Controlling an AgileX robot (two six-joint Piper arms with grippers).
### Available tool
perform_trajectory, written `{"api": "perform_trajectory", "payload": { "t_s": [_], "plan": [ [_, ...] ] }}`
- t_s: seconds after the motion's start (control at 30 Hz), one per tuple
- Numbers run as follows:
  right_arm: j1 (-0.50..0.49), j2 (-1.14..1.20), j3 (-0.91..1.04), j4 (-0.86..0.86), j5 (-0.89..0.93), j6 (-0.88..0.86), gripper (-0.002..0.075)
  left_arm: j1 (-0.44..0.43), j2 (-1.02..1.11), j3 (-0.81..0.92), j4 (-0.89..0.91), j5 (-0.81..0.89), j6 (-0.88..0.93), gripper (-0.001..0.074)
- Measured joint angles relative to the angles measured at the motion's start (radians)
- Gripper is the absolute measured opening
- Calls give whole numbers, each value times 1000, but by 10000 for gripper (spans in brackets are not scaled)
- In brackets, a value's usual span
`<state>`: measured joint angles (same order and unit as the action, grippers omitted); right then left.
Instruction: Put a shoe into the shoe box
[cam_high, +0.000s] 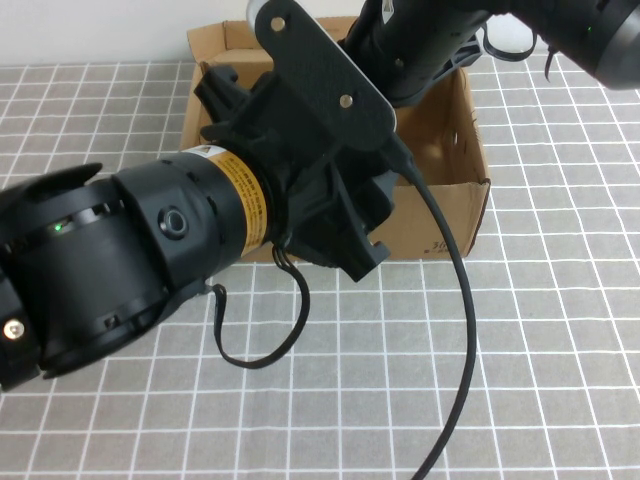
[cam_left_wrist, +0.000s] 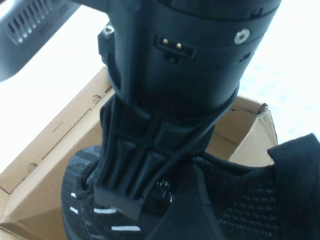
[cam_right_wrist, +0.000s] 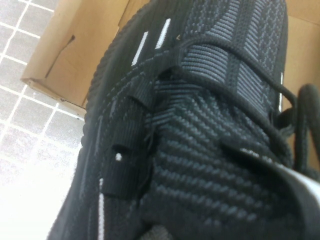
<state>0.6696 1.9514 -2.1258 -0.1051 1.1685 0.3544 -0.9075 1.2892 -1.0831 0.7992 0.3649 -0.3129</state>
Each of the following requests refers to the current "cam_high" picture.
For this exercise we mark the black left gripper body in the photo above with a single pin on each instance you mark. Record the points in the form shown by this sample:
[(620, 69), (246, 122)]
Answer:
[(310, 190)]

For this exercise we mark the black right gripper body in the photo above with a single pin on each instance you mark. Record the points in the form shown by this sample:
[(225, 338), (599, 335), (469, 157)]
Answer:
[(465, 52)]

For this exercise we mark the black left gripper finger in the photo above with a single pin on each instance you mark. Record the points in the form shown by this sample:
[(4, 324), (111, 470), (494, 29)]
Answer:
[(217, 92), (367, 260)]

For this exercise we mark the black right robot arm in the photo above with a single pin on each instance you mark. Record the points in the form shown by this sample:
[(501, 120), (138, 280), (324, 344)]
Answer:
[(575, 30)]

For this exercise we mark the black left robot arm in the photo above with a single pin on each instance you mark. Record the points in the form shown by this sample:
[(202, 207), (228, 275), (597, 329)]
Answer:
[(125, 240)]

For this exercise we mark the brown cardboard shoe box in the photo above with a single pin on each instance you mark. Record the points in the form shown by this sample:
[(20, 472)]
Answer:
[(415, 230)]

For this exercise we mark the grey grid tablecloth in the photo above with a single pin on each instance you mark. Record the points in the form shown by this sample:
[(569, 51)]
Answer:
[(550, 300)]

